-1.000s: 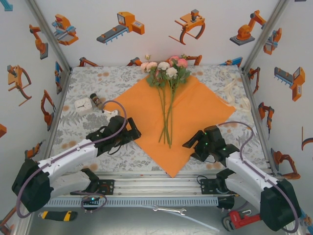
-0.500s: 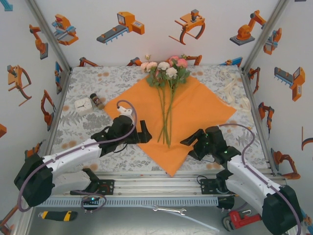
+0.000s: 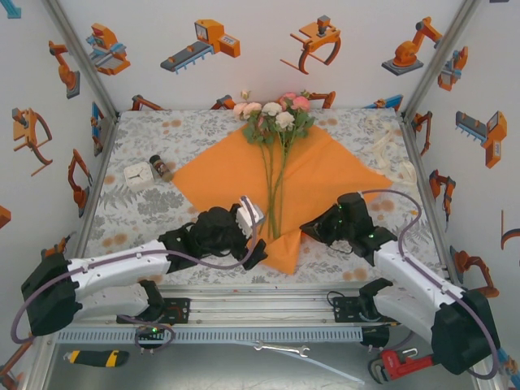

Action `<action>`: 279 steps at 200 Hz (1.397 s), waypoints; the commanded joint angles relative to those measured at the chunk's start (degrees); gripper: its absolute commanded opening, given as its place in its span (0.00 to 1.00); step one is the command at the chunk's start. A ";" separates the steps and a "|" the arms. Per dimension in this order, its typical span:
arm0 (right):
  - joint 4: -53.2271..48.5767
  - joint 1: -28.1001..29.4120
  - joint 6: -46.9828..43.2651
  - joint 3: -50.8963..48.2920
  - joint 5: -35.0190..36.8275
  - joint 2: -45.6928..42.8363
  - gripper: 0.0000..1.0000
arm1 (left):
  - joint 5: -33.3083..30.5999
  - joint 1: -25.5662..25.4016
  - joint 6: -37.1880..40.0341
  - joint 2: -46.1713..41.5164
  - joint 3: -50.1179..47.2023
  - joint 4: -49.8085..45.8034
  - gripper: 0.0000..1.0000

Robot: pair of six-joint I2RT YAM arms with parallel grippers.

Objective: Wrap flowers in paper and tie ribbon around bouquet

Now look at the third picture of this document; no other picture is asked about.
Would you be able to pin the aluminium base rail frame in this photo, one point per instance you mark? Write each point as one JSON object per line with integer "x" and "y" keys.
{"x": 260, "y": 313}

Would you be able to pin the aluminium corner post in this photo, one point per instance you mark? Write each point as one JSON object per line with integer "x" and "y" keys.
{"x": 438, "y": 61}
{"x": 83, "y": 61}

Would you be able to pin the brown spice jar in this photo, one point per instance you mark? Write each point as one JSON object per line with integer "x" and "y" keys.
{"x": 161, "y": 167}

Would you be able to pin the cream lace ribbon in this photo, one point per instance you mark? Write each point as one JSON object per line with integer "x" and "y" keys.
{"x": 382, "y": 148}

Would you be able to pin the black mounting bracket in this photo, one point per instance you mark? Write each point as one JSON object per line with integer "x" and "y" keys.
{"x": 375, "y": 336}

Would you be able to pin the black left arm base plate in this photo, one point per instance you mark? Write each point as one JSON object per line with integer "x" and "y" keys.
{"x": 178, "y": 310}

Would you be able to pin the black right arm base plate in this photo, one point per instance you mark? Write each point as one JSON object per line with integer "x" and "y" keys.
{"x": 345, "y": 310}

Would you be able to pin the grey floral table mat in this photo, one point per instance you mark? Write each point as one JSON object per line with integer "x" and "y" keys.
{"x": 162, "y": 134}

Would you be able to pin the aluminium side rail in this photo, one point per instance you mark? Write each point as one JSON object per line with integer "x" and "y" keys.
{"x": 107, "y": 142}
{"x": 447, "y": 260}

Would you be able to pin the pink white artificial flower bunch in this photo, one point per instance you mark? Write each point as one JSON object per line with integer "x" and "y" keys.
{"x": 284, "y": 119}

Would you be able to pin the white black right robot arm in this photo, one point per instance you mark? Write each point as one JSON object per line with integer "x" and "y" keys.
{"x": 418, "y": 280}

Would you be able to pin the yellow black utility knife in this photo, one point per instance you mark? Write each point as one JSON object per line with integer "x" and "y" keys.
{"x": 97, "y": 358}

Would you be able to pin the red pipe wrench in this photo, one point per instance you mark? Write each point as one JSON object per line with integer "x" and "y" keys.
{"x": 390, "y": 361}

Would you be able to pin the silver open-end wrench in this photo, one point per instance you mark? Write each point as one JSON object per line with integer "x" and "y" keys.
{"x": 280, "y": 348}

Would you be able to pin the small green-lit circuit board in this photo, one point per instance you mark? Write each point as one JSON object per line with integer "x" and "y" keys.
{"x": 151, "y": 331}

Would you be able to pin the white square table clock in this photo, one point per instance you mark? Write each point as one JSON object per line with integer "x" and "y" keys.
{"x": 137, "y": 175}

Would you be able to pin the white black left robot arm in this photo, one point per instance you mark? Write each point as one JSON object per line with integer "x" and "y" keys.
{"x": 113, "y": 272}

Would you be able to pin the orange wrapping paper sheet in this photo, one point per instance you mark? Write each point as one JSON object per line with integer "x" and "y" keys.
{"x": 227, "y": 170}

